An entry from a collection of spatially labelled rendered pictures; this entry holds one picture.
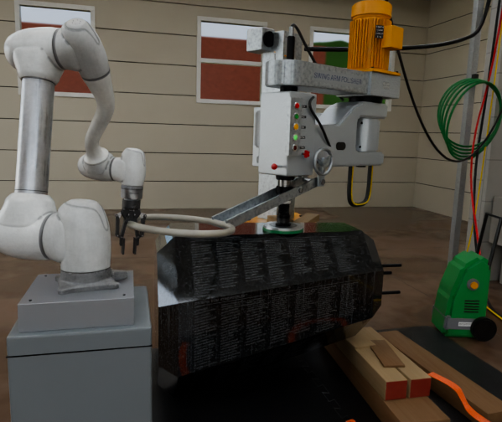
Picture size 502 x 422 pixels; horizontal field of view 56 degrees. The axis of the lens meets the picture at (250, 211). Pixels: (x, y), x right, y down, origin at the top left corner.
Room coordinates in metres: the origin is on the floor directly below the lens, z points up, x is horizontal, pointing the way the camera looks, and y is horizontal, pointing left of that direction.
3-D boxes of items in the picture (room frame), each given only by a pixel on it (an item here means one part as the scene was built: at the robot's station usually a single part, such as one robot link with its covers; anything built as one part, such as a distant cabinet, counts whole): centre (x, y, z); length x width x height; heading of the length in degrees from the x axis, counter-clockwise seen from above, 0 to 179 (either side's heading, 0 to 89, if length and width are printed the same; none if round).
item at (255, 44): (3.34, -0.03, 2.00); 0.20 x 0.18 x 0.15; 15
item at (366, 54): (2.93, -0.68, 1.95); 0.31 x 0.28 x 0.40; 41
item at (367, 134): (2.94, -0.67, 1.39); 0.19 x 0.19 x 0.20
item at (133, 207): (1.97, 0.50, 1.05); 0.08 x 0.07 x 0.09; 117
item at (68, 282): (1.49, 0.51, 0.91); 0.22 x 0.18 x 0.06; 115
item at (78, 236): (1.49, 0.54, 1.05); 0.18 x 0.16 x 0.22; 82
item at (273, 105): (2.56, -0.24, 1.37); 0.36 x 0.22 x 0.45; 131
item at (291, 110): (2.38, -0.20, 1.42); 0.08 x 0.03 x 0.28; 131
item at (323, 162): (2.50, -0.35, 1.25); 0.15 x 0.10 x 0.15; 131
